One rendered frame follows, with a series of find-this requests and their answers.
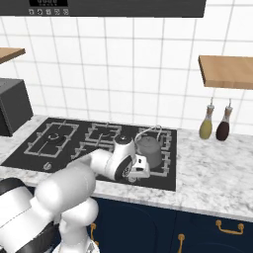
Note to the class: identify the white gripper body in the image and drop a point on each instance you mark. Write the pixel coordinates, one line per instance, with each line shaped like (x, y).
(141, 171)

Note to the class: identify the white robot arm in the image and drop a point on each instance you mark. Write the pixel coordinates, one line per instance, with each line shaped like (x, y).
(66, 187)

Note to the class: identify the grey kettle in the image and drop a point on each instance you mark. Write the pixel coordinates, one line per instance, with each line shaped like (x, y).
(150, 150)

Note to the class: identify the navy cupboard door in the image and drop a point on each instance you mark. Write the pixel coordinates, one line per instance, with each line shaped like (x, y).
(131, 227)

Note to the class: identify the yellow oil bottle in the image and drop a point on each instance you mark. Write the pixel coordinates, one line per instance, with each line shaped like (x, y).
(206, 126)

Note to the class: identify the dark brown sauce bottle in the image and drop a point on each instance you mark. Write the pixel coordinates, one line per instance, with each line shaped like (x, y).
(223, 129)

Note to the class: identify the navy cupboard front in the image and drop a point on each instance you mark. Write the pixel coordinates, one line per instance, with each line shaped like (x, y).
(210, 242)

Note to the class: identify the black gas hob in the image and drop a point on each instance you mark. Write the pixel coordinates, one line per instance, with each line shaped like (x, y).
(39, 154)

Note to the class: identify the black box appliance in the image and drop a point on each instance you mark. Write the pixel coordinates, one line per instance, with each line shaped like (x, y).
(13, 105)

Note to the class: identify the black extractor hood with display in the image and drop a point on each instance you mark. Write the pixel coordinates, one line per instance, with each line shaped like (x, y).
(131, 8)

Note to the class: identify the wooden wall shelf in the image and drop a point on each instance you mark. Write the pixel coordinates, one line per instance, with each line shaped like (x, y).
(10, 53)
(227, 70)

